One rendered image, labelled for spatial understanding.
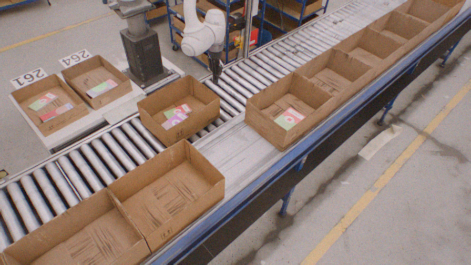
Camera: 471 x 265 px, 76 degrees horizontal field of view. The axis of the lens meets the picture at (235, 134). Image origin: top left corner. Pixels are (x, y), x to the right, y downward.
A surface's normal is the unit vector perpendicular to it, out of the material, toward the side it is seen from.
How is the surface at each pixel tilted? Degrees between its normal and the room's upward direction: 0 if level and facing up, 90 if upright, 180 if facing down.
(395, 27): 89
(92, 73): 2
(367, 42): 89
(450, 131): 0
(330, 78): 1
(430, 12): 89
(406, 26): 89
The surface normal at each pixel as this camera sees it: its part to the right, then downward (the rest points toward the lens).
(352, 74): -0.74, 0.48
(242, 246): 0.04, -0.65
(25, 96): 0.73, 0.53
